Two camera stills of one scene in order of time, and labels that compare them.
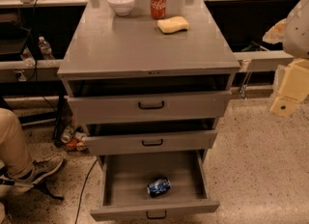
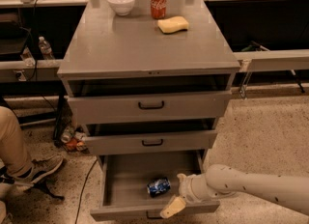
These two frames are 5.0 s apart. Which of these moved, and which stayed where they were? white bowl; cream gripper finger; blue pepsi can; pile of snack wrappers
Moved: cream gripper finger
Stayed: pile of snack wrappers; blue pepsi can; white bowl
